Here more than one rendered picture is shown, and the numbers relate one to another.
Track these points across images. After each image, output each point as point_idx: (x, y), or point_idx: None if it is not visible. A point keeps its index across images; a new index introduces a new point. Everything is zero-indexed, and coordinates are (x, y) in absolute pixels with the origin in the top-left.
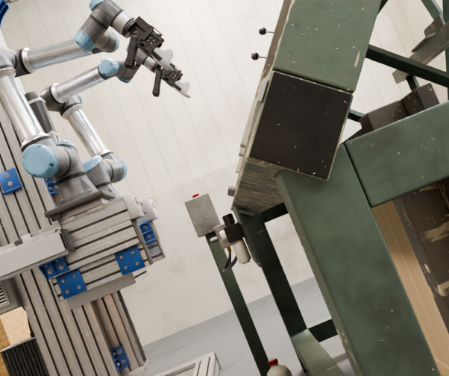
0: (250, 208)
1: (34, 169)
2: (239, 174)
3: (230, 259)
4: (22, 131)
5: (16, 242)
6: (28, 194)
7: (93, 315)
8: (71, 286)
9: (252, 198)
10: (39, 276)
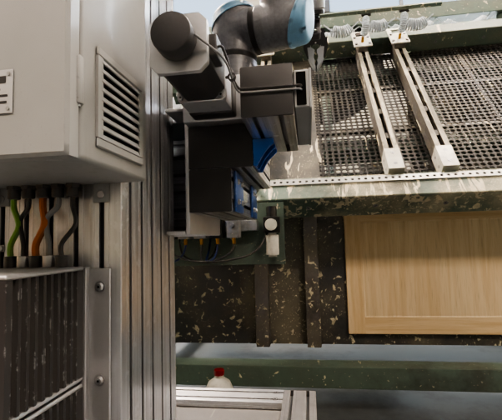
0: (305, 210)
1: (307, 23)
2: (380, 181)
3: (232, 251)
4: None
5: (233, 72)
6: (160, 12)
7: (173, 260)
8: (240, 197)
9: (474, 200)
10: (146, 148)
